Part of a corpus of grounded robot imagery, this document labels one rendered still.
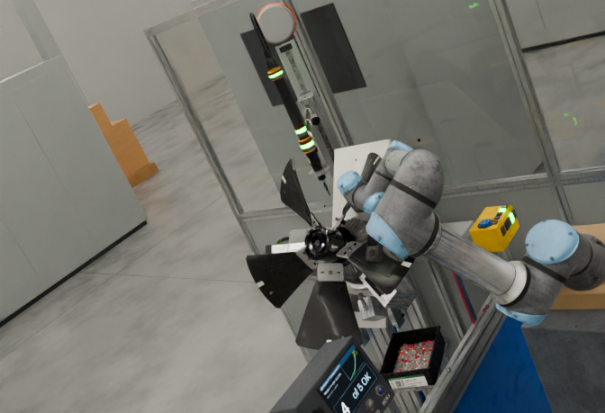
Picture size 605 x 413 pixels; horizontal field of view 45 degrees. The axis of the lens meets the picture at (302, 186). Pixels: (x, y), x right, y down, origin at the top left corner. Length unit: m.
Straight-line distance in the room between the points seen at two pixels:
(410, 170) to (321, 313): 0.96
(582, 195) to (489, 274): 1.15
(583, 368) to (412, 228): 0.68
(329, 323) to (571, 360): 0.80
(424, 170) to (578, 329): 0.64
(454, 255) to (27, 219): 6.34
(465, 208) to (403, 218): 1.47
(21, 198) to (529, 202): 5.70
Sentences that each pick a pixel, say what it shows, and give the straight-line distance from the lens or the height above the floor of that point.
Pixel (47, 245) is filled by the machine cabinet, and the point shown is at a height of 0.43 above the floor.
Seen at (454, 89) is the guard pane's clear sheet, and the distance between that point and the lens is 2.85.
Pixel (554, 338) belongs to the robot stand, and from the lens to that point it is 2.05.
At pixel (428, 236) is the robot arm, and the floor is 1.45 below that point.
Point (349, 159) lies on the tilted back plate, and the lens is 2.81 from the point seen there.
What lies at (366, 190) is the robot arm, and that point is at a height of 1.46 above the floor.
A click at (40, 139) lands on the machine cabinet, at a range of 7.83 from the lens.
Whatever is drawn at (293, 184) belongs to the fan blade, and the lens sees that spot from 2.61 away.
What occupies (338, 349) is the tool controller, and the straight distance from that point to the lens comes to 1.78.
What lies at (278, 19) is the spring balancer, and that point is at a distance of 2.95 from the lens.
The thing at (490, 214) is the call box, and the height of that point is 1.07.
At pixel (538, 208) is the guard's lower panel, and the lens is 2.95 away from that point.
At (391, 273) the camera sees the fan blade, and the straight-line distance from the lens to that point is 2.30.
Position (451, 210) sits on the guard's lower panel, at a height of 0.90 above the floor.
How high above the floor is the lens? 2.15
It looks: 18 degrees down
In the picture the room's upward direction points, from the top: 24 degrees counter-clockwise
